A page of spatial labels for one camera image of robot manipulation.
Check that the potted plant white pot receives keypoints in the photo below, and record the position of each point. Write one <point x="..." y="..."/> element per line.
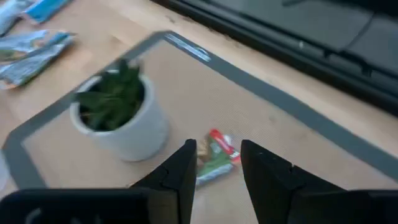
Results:
<point x="140" y="133"/>

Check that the red green granola bar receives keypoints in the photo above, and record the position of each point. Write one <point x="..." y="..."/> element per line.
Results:
<point x="217" y="155"/>

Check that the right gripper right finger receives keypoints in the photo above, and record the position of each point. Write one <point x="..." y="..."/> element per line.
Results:
<point x="280" y="193"/>

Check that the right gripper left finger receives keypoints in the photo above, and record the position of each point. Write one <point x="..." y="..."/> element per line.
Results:
<point x="180" y="174"/>

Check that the black aluminium frame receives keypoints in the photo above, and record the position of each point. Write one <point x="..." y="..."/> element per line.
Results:
<point x="280" y="49"/>

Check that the tan mat grey border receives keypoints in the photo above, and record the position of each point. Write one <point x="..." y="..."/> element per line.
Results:
<point x="217" y="93"/>

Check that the blue silver granola bar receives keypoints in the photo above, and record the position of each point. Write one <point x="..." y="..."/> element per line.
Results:
<point x="28" y="71"/>
<point x="9" y="15"/>

